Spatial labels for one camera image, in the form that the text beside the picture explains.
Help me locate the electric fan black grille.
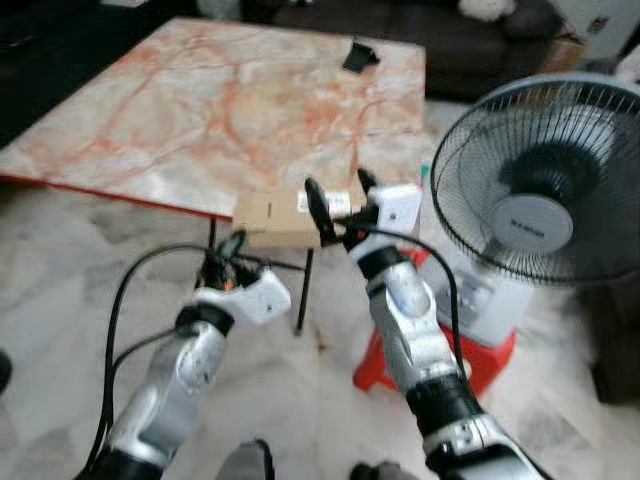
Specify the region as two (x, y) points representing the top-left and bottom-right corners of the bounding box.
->
(430, 72), (640, 347)

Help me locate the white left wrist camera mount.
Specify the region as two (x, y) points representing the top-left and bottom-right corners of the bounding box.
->
(195, 268), (293, 327)

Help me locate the dark sofa cushion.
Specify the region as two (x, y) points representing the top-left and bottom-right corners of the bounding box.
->
(502, 0), (566, 42)

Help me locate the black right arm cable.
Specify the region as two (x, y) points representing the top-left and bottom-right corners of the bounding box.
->
(345, 226), (471, 379)

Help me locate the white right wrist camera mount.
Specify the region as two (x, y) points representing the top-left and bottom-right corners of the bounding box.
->
(374, 183), (424, 237)

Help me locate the red plastic stool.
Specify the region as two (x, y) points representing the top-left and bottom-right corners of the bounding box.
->
(352, 248), (519, 397)

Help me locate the small black folded item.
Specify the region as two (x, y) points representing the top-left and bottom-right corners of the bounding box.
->
(341, 38), (382, 76)

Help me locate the white plush toy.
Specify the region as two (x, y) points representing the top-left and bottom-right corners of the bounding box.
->
(458, 0), (517, 24)

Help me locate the white appliance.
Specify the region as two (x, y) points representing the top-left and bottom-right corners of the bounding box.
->
(550, 0), (640, 61)

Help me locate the small brown cardboard box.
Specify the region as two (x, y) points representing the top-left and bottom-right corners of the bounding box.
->
(540, 35), (592, 77)

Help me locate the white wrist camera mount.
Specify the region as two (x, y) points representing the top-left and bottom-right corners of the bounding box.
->
(374, 183), (424, 237)
(195, 268), (293, 327)

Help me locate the dark sofa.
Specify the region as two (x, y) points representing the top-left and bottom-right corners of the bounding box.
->
(240, 0), (593, 102)

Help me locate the black metal table frame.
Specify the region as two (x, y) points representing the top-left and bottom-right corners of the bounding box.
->
(205, 218), (317, 337)

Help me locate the robot left leg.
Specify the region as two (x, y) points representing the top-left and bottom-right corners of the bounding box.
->
(214, 438), (277, 480)

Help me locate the brown cardboard box white label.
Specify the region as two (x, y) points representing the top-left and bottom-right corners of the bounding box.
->
(232, 188), (353, 251)

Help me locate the robot leg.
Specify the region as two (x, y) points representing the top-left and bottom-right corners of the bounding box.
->
(349, 460), (407, 480)
(214, 438), (277, 480)

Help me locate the white cloth bundle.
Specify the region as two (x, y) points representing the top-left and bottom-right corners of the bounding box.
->
(612, 45), (640, 87)

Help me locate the dark low cabinet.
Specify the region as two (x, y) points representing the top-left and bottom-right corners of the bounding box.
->
(588, 268), (640, 407)

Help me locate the robot right leg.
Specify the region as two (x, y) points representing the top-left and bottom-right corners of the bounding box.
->
(349, 460), (407, 480)

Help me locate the short black left arm cable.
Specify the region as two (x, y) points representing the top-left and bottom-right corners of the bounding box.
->
(108, 328), (189, 376)

